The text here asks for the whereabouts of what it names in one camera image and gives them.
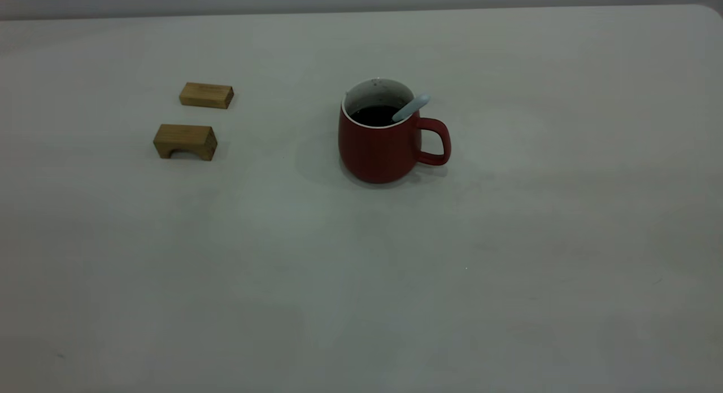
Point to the red ceramic mug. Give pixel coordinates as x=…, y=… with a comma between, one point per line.
x=378, y=150

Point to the flat wooden block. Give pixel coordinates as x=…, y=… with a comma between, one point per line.
x=206, y=95

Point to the arched wooden block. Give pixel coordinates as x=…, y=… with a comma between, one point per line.
x=183, y=136

